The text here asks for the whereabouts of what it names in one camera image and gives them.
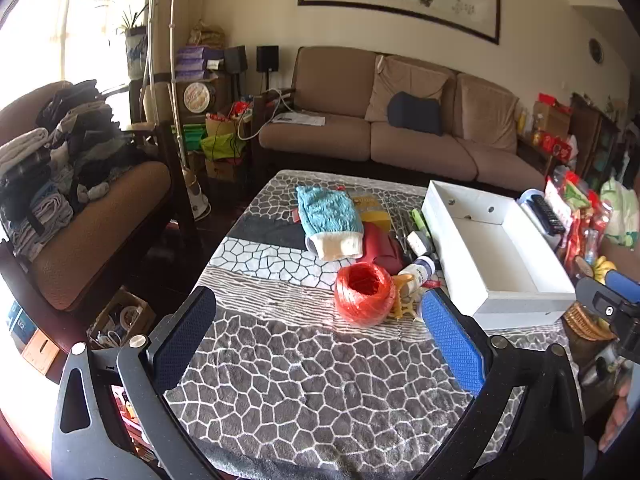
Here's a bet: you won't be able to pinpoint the small bottle with dark label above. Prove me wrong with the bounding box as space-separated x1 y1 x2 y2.
397 255 441 292

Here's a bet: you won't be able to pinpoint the metal grater tool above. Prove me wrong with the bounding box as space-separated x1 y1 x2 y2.
382 197 408 256

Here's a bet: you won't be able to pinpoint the cardboard box of clutter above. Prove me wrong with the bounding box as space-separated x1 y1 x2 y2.
87 287 156 351

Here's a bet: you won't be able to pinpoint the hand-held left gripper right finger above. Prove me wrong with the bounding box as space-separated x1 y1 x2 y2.
415 287 586 480

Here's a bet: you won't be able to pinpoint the brown armchair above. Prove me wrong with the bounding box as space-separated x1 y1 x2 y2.
0 81 201 311

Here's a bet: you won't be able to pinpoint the pile of red snack packets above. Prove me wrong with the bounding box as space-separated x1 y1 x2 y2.
545 170 613 261

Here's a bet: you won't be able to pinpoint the navy cushion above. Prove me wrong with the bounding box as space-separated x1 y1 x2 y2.
387 91 445 137

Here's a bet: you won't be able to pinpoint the stack of purple boxes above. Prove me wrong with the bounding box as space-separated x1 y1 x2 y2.
175 45 212 81

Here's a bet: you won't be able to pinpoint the yellow box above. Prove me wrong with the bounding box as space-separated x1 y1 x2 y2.
357 207 392 228

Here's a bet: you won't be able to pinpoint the black speaker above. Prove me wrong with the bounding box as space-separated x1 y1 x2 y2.
256 45 279 73
224 46 248 75

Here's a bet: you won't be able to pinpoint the white garment steamer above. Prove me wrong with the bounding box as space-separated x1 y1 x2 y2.
142 0 212 221

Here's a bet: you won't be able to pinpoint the round tin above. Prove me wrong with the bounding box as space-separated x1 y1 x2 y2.
183 82 217 113

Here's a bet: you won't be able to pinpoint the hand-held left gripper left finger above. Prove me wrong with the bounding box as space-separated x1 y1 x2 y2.
51 286 217 480

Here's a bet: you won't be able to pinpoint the red pouch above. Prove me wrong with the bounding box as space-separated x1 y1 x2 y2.
359 222 405 277

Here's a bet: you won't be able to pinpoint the yellow handled corkscrew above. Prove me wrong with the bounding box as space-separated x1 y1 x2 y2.
390 275 419 319

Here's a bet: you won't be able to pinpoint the wicker basket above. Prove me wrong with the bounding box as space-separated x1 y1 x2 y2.
564 302 618 341

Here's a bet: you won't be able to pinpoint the wooden cabinet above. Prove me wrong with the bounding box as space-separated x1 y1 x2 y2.
570 92 626 186

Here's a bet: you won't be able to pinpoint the wooden box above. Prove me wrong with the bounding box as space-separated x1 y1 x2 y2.
22 330 61 376

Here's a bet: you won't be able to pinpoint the brown sofa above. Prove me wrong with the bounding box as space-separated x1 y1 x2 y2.
252 46 546 196

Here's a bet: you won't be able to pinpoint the grey patterned blanket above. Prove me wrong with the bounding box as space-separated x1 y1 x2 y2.
162 170 583 480

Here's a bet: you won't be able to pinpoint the beige cushion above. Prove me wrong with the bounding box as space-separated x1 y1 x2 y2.
457 74 520 153
365 55 451 123

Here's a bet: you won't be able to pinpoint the blue knit mitt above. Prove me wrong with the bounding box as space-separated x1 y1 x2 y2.
296 185 362 262

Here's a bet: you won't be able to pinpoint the white rectangular box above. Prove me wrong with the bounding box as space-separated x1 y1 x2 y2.
421 180 577 330

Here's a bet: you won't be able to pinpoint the potted plant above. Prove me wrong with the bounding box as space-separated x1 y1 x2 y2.
95 0 151 81

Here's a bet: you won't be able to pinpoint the red gift boxes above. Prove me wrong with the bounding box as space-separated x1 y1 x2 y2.
532 92 573 161

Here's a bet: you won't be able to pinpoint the blue box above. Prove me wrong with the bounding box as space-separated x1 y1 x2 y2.
7 300 36 341

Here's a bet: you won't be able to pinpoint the red twine ball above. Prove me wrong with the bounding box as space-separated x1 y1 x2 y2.
334 262 397 328

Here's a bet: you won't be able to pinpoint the white plastic bag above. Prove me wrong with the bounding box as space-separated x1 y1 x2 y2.
600 177 640 251

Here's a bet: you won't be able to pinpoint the person's right hand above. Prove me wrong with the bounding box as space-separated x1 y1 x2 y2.
598 382 634 453

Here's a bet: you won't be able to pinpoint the papers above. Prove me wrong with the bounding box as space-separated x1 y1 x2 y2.
272 112 326 127

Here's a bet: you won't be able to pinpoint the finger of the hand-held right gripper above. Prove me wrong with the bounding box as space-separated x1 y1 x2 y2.
575 276 629 321
605 269 640 306

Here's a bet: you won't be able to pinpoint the white tube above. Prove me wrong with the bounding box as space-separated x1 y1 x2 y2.
406 231 432 257

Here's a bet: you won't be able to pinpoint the green bag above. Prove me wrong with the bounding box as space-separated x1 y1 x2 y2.
200 132 236 161

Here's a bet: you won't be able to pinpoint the pile of folded clothes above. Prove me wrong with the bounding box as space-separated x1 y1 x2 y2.
0 80 146 261

